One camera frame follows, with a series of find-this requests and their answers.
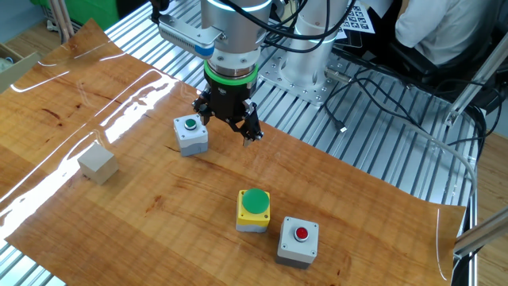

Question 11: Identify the wood grain mat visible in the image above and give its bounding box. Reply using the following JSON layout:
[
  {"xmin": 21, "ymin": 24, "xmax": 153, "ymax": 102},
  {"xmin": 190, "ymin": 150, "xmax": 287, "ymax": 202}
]
[{"xmin": 0, "ymin": 17, "xmax": 466, "ymax": 286}]

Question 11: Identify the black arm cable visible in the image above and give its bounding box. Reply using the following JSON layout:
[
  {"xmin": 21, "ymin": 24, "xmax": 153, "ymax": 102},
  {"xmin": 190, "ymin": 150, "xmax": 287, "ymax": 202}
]
[{"xmin": 216, "ymin": 0, "xmax": 358, "ymax": 55}]

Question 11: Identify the pale wooden stick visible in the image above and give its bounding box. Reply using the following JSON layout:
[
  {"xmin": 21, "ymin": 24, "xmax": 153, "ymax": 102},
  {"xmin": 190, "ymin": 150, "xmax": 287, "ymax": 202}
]
[
  {"xmin": 58, "ymin": 0, "xmax": 75, "ymax": 39},
  {"xmin": 49, "ymin": 0, "xmax": 68, "ymax": 43}
]

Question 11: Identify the small pale wooden block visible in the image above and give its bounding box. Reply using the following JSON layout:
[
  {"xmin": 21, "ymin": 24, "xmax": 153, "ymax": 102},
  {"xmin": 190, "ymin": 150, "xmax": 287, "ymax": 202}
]
[{"xmin": 77, "ymin": 141, "xmax": 120, "ymax": 186}]

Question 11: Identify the long black cable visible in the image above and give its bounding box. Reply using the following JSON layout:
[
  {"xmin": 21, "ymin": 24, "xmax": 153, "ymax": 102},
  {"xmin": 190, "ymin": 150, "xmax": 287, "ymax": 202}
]
[{"xmin": 351, "ymin": 75, "xmax": 429, "ymax": 134}]

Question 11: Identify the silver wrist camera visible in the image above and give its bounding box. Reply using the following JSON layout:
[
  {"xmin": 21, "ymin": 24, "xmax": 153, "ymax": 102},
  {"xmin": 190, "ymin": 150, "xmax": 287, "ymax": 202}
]
[{"xmin": 157, "ymin": 14, "xmax": 224, "ymax": 60}]

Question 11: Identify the grey box red button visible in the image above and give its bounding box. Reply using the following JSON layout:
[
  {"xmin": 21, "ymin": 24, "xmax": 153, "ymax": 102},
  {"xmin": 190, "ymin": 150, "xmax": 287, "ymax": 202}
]
[{"xmin": 275, "ymin": 216, "xmax": 321, "ymax": 270}]

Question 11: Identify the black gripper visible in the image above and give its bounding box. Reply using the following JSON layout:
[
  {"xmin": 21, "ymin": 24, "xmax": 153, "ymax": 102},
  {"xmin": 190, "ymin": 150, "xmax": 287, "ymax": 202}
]
[{"xmin": 192, "ymin": 78, "xmax": 265, "ymax": 148}]

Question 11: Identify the small green button box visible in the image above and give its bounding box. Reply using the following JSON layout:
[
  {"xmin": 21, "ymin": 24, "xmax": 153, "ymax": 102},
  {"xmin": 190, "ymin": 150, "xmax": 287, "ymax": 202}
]
[{"xmin": 173, "ymin": 114, "xmax": 210, "ymax": 157}]

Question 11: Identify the green adapter ring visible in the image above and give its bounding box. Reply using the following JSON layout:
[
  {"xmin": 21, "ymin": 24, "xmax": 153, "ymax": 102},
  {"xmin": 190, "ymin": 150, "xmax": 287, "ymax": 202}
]
[{"xmin": 203, "ymin": 61, "xmax": 260, "ymax": 87}]

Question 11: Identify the person in light shirt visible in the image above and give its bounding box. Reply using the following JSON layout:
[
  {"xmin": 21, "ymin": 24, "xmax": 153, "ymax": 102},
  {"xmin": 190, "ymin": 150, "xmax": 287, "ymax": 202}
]
[{"xmin": 394, "ymin": 0, "xmax": 506, "ymax": 67}]

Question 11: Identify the black USB cable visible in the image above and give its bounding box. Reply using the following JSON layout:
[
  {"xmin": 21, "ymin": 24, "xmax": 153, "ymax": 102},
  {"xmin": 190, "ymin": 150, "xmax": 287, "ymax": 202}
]
[{"xmin": 321, "ymin": 77, "xmax": 374, "ymax": 134}]

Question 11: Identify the translucent hose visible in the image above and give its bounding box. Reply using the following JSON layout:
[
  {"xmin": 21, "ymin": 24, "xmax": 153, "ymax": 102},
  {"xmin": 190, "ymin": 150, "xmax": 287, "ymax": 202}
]
[{"xmin": 392, "ymin": 122, "xmax": 479, "ymax": 199}]

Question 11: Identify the slanted frame strut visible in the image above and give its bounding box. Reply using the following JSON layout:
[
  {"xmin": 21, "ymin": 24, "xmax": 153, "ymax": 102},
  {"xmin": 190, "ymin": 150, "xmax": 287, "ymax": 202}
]
[
  {"xmin": 443, "ymin": 31, "xmax": 508, "ymax": 128},
  {"xmin": 452, "ymin": 206, "xmax": 508, "ymax": 259}
]

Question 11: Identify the yellow box green mushroom button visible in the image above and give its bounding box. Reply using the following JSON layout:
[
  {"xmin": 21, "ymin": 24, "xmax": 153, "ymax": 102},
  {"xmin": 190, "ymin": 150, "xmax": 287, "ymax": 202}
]
[{"xmin": 236, "ymin": 188, "xmax": 271, "ymax": 234}]

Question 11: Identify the cardboard box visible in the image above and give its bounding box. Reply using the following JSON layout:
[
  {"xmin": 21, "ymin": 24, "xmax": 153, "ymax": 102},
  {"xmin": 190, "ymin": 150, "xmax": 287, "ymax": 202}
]
[{"xmin": 0, "ymin": 42, "xmax": 41, "ymax": 95}]

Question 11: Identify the printed marker sheet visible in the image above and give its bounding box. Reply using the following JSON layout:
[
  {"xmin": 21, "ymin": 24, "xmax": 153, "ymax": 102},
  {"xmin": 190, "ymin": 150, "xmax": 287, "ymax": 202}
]
[{"xmin": 338, "ymin": 1, "xmax": 376, "ymax": 35}]

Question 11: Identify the black office chair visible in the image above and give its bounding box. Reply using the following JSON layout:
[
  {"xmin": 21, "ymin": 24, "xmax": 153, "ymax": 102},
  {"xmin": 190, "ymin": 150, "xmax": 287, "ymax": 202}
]
[{"xmin": 387, "ymin": 23, "xmax": 508, "ymax": 110}]

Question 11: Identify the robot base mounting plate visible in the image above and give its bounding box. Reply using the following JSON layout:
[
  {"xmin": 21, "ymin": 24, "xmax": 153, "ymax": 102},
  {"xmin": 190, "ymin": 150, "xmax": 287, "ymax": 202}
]
[{"xmin": 257, "ymin": 51, "xmax": 347, "ymax": 107}]

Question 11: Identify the green bin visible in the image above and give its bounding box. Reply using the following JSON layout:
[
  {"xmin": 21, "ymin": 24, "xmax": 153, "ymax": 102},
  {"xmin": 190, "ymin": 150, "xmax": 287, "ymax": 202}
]
[{"xmin": 29, "ymin": 0, "xmax": 120, "ymax": 31}]

